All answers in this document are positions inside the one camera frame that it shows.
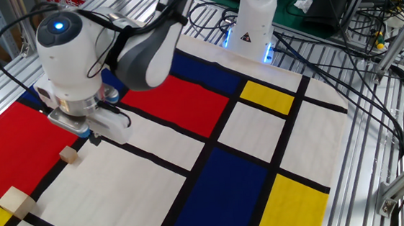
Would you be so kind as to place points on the slanted aluminium post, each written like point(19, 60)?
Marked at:
point(398, 39)

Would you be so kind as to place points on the small wooden block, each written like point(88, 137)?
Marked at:
point(68, 154)

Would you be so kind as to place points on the large wooden block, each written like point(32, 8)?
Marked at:
point(15, 202)

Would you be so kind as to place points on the perforated grey metal upright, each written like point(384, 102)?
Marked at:
point(0, 24)

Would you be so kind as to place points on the crumpled white paper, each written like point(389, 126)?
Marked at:
point(303, 5)

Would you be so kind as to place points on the upright aluminium post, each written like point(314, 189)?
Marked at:
point(21, 19)

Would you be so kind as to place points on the green mat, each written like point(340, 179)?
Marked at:
point(288, 16)

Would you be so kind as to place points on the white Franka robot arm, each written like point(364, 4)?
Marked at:
point(72, 65)

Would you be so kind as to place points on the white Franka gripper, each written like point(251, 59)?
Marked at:
point(114, 127)

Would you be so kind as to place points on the Mondrian pattern cloth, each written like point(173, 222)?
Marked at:
point(139, 190)

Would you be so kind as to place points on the yellow green screwdriver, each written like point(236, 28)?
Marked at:
point(379, 39)

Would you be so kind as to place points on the black bag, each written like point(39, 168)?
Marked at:
point(324, 13)

